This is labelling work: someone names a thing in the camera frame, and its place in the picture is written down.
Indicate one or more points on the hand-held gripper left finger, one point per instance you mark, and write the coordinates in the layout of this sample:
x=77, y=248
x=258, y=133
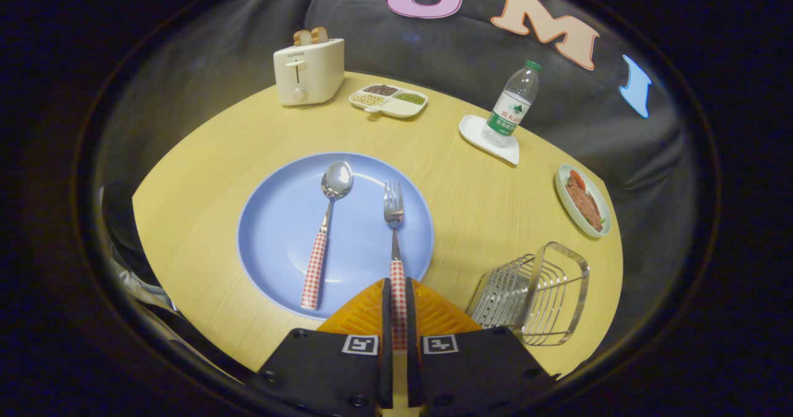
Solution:
x=386, y=318

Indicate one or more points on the white divided dish with beans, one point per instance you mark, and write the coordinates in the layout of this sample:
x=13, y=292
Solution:
x=403, y=108

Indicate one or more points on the cooked meat with vegetables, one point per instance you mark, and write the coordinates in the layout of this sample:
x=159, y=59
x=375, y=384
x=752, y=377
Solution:
x=585, y=203

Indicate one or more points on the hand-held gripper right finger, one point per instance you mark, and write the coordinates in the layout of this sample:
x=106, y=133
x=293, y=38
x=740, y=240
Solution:
x=411, y=318

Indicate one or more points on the toast bread slice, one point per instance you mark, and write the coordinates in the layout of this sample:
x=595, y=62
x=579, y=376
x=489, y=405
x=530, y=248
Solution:
x=302, y=37
x=319, y=35

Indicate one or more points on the pale green oval plate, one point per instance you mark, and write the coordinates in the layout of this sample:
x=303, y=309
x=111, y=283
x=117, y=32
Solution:
x=562, y=197

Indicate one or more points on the white square coaster tray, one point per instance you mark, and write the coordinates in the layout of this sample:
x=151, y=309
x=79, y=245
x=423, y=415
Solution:
x=474, y=129

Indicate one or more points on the white toaster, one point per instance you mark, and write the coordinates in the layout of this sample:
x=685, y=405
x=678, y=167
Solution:
x=310, y=73

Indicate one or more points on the blue round plate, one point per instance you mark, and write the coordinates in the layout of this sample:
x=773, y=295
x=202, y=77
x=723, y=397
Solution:
x=359, y=250

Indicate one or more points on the clear water bottle green cap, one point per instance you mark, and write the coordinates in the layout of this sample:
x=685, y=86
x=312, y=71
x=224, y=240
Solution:
x=511, y=107

